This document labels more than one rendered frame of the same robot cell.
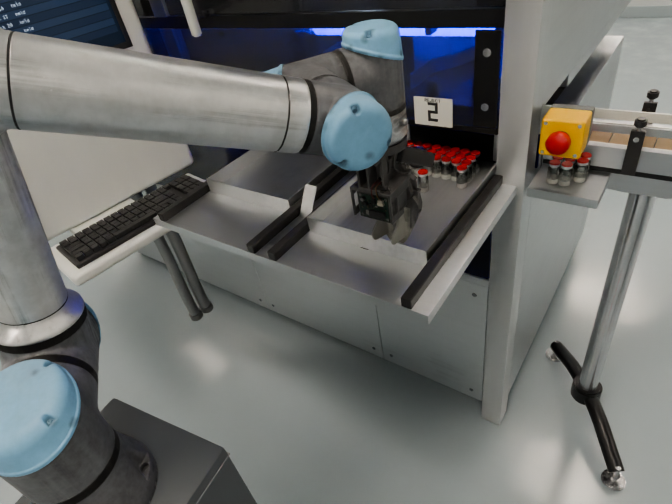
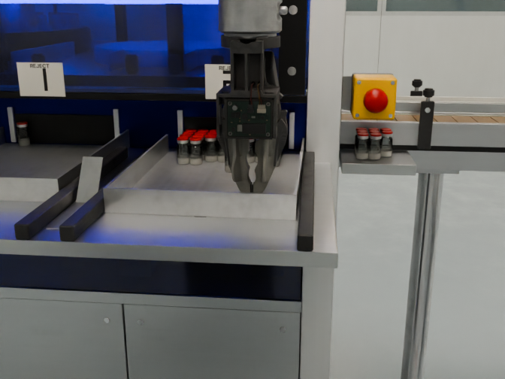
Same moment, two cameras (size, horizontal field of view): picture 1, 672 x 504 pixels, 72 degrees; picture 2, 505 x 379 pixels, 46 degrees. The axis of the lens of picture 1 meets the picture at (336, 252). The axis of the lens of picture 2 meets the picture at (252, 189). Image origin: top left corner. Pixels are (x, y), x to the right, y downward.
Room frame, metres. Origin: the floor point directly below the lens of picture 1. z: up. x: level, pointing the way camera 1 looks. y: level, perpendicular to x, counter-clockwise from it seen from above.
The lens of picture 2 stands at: (0.03, 0.34, 1.16)
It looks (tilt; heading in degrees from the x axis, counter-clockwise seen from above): 18 degrees down; 324
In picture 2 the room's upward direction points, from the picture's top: straight up
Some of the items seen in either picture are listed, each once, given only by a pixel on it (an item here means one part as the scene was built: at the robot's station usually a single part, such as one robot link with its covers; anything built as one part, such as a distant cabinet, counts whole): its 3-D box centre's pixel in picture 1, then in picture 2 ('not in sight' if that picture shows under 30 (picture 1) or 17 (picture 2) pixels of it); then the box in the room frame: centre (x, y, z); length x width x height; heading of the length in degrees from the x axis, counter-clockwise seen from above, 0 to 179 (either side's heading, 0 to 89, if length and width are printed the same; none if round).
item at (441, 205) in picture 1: (407, 193); (219, 169); (0.81, -0.17, 0.90); 0.34 x 0.26 x 0.04; 137
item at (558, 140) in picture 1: (558, 142); (375, 100); (0.72, -0.43, 0.99); 0.04 x 0.04 x 0.04; 48
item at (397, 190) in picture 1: (383, 176); (249, 87); (0.62, -0.09, 1.06); 0.09 x 0.08 x 0.12; 138
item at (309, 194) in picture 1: (293, 214); (77, 190); (0.80, 0.07, 0.91); 0.14 x 0.03 x 0.06; 138
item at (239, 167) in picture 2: (383, 228); (238, 170); (0.64, -0.09, 0.95); 0.06 x 0.03 x 0.09; 138
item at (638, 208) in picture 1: (609, 309); (416, 328); (0.77, -0.66, 0.46); 0.09 x 0.09 x 0.77; 48
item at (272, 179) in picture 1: (292, 160); (25, 158); (1.06, 0.06, 0.90); 0.34 x 0.26 x 0.04; 138
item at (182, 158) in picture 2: not in sight; (182, 150); (0.93, -0.17, 0.90); 0.02 x 0.02 x 0.05
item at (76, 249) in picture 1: (138, 215); not in sight; (1.10, 0.49, 0.82); 0.40 x 0.14 x 0.02; 130
